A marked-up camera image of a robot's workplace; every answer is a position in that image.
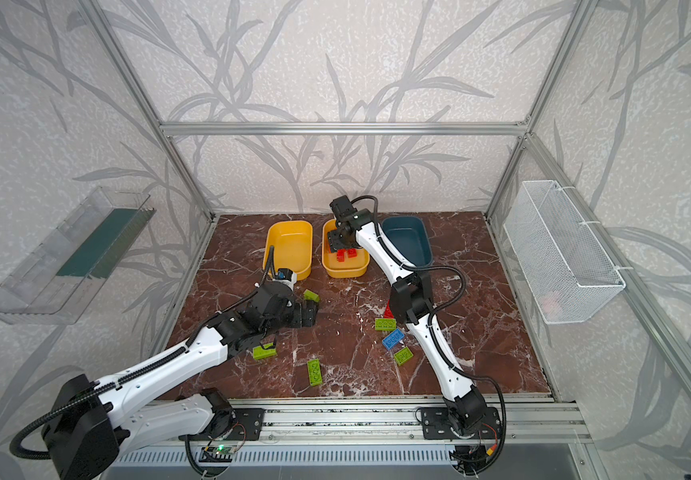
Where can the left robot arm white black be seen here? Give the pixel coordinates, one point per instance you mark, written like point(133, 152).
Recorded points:
point(93, 422)

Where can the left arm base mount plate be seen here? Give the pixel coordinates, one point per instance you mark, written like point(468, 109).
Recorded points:
point(242, 424)

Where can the green lego front right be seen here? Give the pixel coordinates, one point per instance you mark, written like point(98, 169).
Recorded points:
point(403, 356)

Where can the aluminium front rail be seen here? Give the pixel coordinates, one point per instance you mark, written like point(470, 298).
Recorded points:
point(397, 420)

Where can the green circuit board with wires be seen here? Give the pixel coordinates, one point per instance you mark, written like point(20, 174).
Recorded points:
point(213, 455)

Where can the blue lego centre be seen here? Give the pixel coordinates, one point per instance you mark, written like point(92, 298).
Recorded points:
point(393, 339)

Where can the green lego front left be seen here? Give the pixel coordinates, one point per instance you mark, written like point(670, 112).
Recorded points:
point(264, 351)

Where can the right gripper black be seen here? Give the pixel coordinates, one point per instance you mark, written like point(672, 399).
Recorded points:
point(338, 238)

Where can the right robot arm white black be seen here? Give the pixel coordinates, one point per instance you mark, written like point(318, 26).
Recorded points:
point(473, 402)

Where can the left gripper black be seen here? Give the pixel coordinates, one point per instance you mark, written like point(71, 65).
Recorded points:
point(306, 312)

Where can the clear plastic wall tray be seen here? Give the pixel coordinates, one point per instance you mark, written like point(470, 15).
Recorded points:
point(56, 283)

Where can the white wire mesh basket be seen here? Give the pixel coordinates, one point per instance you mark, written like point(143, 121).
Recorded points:
point(569, 273)

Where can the left yellow plastic bin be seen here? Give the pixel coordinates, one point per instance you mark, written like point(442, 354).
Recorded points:
point(292, 242)

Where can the right wiring connector bundle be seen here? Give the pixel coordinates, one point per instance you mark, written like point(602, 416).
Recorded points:
point(474, 460)

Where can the dark teal plastic bin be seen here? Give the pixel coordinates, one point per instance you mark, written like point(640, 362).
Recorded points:
point(409, 236)

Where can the long green lego front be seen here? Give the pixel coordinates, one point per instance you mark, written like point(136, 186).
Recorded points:
point(314, 372)

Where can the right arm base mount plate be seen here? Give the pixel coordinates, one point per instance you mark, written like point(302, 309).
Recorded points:
point(437, 425)

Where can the green lego centre right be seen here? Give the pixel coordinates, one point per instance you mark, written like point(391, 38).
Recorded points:
point(385, 324)

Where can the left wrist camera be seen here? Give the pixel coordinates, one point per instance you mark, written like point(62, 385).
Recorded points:
point(286, 276)

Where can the yellow plastic bin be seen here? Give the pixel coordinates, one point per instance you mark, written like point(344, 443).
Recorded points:
point(351, 268)
point(292, 242)

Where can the middle yellow plastic bin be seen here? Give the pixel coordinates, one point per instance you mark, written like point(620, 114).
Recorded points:
point(351, 268)

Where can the small green lego near bins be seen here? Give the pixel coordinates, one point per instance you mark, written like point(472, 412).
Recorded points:
point(311, 296)

